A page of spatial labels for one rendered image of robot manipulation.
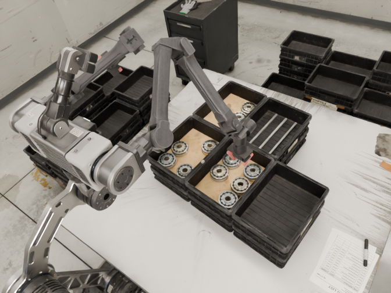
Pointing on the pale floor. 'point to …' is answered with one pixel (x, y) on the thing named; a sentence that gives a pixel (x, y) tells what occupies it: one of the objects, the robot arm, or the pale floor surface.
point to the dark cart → (206, 34)
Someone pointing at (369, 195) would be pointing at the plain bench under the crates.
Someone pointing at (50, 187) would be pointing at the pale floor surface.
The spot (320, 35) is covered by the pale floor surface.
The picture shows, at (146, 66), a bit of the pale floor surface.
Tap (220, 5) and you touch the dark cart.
